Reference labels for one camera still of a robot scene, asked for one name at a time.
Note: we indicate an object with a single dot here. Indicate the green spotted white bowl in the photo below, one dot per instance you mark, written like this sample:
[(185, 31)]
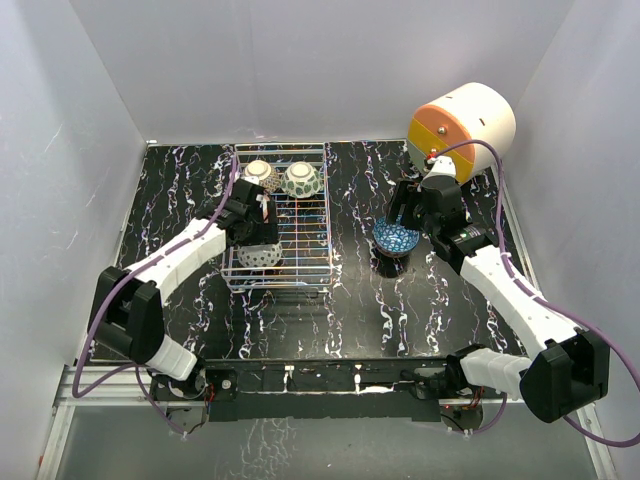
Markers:
[(301, 180)]

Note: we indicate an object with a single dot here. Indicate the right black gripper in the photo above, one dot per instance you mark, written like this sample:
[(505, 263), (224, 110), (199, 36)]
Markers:
[(406, 193)]

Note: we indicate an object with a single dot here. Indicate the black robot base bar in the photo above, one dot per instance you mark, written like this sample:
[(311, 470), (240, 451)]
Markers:
[(235, 390)]

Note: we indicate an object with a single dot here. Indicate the red lattice white bowl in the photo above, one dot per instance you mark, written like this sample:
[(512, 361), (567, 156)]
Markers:
[(394, 240)]

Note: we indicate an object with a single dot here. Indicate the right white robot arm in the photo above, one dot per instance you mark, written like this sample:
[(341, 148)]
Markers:
[(565, 367)]

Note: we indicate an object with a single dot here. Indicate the brown patterned bowl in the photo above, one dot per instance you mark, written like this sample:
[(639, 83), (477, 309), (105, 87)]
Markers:
[(263, 174)]

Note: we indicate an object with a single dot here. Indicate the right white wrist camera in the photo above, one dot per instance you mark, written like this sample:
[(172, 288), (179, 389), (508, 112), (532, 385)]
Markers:
[(440, 166)]

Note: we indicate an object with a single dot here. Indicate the black dotted white bowl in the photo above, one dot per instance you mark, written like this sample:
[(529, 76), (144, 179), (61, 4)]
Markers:
[(260, 256)]

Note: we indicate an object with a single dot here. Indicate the round pastel drawer cabinet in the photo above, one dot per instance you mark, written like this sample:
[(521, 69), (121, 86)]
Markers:
[(470, 112)]

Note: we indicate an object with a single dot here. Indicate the white wire dish rack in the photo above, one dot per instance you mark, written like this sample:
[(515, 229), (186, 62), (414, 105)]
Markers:
[(304, 227)]

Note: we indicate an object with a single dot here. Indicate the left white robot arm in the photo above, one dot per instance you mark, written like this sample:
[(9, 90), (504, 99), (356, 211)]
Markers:
[(127, 312)]

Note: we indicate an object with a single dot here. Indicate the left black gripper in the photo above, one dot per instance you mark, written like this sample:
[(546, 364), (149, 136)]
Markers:
[(266, 231)]

